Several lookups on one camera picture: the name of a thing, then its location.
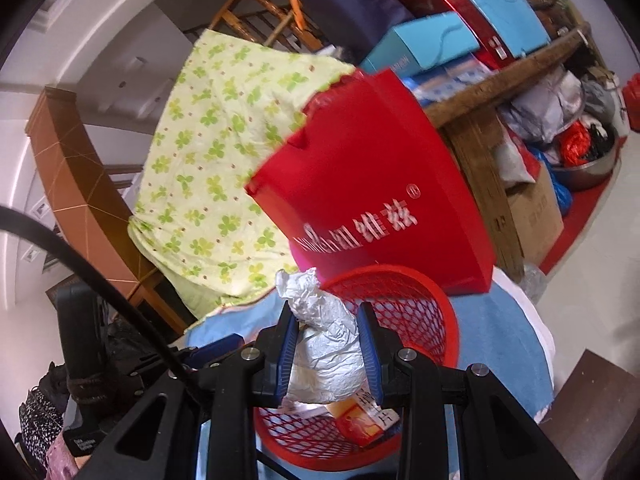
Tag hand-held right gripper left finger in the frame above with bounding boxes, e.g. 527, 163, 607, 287
75, 304, 302, 480

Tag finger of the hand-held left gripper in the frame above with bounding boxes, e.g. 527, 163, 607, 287
185, 334, 247, 368

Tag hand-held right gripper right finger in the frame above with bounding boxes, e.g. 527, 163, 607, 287
356, 302, 581, 480

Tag white tissue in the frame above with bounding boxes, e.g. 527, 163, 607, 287
276, 267, 367, 407

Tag orange white medicine box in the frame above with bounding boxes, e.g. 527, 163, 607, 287
334, 389, 401, 447

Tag red mesh plastic basket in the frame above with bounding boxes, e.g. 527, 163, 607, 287
251, 265, 461, 467

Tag wooden cabinet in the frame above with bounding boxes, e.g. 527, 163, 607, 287
105, 255, 201, 341

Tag black white floral garment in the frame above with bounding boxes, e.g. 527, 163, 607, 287
19, 385, 68, 468

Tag pink orange striped scarf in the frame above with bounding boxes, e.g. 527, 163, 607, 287
46, 430, 83, 480

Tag blue towel blanket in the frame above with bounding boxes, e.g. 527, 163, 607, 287
185, 265, 556, 480

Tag red tote bag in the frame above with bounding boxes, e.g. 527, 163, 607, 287
244, 67, 497, 297

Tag green clover print blanket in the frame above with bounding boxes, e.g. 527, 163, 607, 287
126, 29, 357, 311

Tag brown cardboard box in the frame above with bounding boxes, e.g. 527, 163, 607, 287
505, 162, 566, 267

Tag brown stool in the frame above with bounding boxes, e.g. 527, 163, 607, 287
539, 349, 640, 480

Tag blue plastic bag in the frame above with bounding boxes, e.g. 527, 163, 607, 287
530, 147, 573, 217

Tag red floor mat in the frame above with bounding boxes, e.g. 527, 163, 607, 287
537, 135, 632, 276

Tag wooden bench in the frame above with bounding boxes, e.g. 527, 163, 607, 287
420, 25, 598, 281

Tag large red plastic bag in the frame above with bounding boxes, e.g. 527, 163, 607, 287
302, 77, 361, 116

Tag metal basin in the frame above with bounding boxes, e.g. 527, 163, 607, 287
549, 132, 619, 192

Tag blue white packets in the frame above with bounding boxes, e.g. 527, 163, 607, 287
400, 55, 498, 108

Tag orange red plastic bag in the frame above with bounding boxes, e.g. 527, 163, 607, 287
557, 121, 593, 167

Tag grey plastic bag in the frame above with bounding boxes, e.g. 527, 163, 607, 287
500, 67, 587, 146

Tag teal cardboard box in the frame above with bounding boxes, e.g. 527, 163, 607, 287
359, 10, 481, 75

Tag wooden chair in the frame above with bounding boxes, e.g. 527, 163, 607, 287
207, 0, 326, 56

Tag navy bag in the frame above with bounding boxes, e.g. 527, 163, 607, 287
299, 0, 416, 63

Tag red gift box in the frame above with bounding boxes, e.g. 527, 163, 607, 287
379, 0, 517, 72

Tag light blue box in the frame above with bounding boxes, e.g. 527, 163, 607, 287
447, 0, 553, 58

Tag black cable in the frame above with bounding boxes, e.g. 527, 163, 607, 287
0, 204, 191, 381

